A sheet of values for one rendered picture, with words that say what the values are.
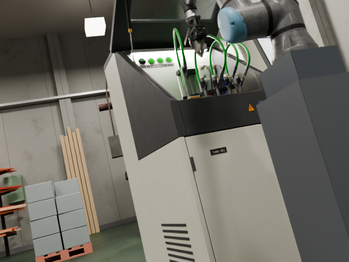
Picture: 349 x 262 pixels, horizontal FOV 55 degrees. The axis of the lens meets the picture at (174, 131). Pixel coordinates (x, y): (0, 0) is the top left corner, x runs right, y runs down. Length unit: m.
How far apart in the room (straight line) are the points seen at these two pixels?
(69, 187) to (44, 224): 0.71
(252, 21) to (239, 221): 0.80
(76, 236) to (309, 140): 4.38
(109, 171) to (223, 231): 7.90
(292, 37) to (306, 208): 0.53
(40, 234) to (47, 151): 4.46
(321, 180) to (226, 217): 0.55
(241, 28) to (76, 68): 8.96
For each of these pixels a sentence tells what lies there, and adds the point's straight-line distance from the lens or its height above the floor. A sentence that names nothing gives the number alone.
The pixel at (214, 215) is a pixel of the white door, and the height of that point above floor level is 0.45.
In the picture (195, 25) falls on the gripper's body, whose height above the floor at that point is 1.38.
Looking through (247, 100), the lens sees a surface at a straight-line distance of 1.62.
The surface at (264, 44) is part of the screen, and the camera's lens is 2.27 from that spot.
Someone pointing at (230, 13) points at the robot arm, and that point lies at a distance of 1.12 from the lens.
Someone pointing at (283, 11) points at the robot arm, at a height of 1.05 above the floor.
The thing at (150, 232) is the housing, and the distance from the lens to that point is 1.98.
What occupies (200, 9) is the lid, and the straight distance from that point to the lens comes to 2.18.
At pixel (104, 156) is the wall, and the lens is 9.25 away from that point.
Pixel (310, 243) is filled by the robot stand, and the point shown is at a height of 0.33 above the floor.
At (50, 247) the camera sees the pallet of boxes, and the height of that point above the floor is 0.21.
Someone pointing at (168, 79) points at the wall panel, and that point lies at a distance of 2.08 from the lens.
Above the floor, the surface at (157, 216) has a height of 0.47.
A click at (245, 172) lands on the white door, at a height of 0.58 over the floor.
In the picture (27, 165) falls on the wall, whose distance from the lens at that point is 9.29.
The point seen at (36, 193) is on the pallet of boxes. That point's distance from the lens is 5.11.
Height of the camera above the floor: 0.59
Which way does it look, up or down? 9 degrees up
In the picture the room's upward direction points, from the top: 14 degrees counter-clockwise
